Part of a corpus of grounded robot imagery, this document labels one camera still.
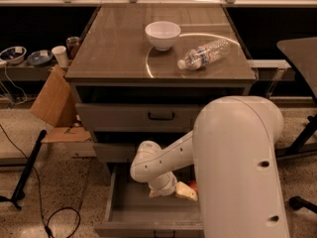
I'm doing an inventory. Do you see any black stand leg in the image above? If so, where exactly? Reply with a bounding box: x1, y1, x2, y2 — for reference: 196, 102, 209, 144
275, 114, 317, 158
0, 130, 47, 210

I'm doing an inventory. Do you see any grey bottom drawer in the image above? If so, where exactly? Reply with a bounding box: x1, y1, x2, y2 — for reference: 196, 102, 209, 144
95, 164, 204, 238

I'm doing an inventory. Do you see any black cable on floor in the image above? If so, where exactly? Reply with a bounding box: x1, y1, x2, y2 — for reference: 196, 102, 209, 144
0, 123, 82, 238

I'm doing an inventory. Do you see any grey drawer cabinet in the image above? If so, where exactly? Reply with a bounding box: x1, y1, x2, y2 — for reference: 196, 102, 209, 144
64, 3, 258, 183

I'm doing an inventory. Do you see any brown cardboard box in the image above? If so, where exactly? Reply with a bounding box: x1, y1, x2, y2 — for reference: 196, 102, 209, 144
31, 65, 90, 143

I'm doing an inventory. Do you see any grey drawer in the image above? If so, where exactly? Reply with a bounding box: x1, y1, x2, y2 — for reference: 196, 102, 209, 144
92, 131, 186, 165
95, 164, 204, 238
74, 85, 253, 134

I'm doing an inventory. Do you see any grey top drawer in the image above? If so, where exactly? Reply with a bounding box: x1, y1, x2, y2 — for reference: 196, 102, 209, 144
74, 85, 253, 134

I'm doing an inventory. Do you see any red apple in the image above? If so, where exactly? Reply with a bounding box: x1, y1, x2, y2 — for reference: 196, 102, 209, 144
188, 181, 198, 192

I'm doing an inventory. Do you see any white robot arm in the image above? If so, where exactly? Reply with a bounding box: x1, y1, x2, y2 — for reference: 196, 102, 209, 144
130, 96, 289, 238

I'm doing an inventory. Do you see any brown glass jar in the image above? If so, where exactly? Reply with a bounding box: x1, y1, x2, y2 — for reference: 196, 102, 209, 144
66, 37, 81, 60

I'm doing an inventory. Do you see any grey low shelf left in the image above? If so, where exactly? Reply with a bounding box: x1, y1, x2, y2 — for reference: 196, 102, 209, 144
0, 60, 58, 81

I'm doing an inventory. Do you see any blue bowl on shelf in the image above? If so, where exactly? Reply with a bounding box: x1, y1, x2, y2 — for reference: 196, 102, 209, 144
27, 50, 53, 66

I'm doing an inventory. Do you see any grey middle drawer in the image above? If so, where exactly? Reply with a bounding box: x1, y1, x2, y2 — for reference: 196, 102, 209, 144
92, 131, 186, 165

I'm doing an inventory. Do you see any dark round side table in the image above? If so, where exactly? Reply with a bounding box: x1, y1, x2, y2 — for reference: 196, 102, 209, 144
276, 37, 317, 98

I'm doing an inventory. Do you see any clear plastic water bottle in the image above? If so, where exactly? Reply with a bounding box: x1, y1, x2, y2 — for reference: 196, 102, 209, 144
177, 39, 231, 70

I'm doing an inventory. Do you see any black stand leg right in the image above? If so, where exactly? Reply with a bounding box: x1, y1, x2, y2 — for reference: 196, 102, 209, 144
275, 114, 317, 158

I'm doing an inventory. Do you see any black caster foot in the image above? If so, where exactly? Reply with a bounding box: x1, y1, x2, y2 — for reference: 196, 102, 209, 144
289, 196, 317, 214

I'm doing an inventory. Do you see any white bowl on shelf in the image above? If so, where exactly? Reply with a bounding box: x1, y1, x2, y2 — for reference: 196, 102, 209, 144
0, 46, 27, 65

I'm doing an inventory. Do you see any black stand leg left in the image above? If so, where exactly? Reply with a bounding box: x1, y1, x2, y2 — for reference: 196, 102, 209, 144
0, 130, 47, 210

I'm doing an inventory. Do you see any white paper cup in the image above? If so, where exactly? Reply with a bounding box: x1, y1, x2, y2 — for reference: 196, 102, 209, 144
52, 46, 68, 67

